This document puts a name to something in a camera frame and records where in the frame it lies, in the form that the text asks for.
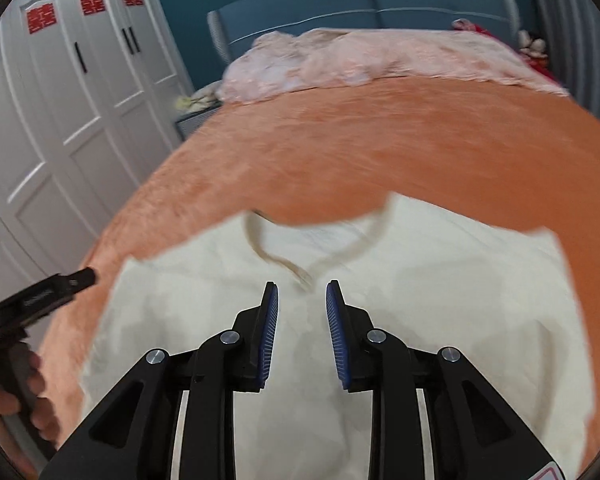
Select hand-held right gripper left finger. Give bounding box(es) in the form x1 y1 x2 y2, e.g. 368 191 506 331
40 281 281 480

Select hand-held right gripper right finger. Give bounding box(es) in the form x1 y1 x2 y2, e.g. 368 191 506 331
325 280 564 480

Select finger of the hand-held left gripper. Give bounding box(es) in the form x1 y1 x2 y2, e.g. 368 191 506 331
0 267 99 328

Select cream quilted jacket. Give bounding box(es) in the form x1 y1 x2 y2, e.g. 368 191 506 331
79 192 597 480

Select person's left hand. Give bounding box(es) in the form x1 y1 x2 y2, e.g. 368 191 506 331
0 347 62 456

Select white wardrobe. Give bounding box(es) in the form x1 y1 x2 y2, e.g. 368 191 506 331
0 0 197 326

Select orange plush blanket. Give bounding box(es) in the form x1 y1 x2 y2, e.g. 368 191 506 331
27 76 600 480

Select grey nightstand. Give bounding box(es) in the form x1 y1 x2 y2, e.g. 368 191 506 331
174 105 224 142

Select pale yellow cloth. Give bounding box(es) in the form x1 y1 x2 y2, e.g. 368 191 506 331
175 82 224 112

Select pink lace bedspread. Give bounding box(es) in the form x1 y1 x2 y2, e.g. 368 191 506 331
215 26 572 107

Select blue upholstered headboard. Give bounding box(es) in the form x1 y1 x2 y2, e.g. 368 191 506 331
207 0 522 67

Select red cloth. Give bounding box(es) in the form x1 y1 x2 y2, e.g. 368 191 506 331
452 17 564 89

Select small doll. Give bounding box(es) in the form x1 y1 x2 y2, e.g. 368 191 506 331
517 30 549 59

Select grey curtain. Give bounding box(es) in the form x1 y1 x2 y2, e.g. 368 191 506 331
522 0 600 136

